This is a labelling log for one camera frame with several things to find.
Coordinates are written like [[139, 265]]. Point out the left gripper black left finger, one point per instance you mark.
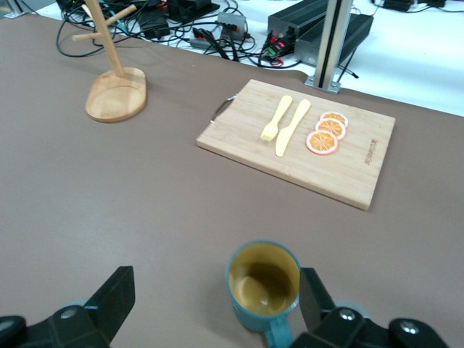
[[94, 326]]

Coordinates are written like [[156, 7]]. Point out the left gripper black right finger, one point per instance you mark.
[[326, 326]]

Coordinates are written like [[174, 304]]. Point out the teal cup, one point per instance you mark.
[[253, 319]]

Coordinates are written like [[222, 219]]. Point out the brown table cover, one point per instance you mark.
[[108, 199]]

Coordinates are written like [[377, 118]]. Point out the orange slice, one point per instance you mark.
[[335, 116], [322, 142], [331, 125]]

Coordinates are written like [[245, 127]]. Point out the yellow plastic knife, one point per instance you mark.
[[290, 127]]

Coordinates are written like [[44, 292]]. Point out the yellow plastic fork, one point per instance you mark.
[[277, 116]]

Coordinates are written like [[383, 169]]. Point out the bamboo cutting board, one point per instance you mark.
[[246, 119]]

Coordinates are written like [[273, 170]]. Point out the wooden mug tree stand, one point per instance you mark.
[[116, 98]]

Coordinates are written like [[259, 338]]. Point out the green circuit board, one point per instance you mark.
[[275, 47]]

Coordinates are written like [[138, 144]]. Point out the long black metal box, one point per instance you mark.
[[297, 14], [362, 25]]

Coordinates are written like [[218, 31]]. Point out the black power adapter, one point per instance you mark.
[[154, 23]]

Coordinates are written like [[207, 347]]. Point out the grey hub box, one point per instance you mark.
[[232, 20]]

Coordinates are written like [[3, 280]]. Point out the flat black device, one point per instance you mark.
[[195, 5]]

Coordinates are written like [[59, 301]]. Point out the aluminium post with foot bracket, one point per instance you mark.
[[333, 36]]

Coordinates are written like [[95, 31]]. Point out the aluminium corner bracket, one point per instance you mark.
[[14, 9]]

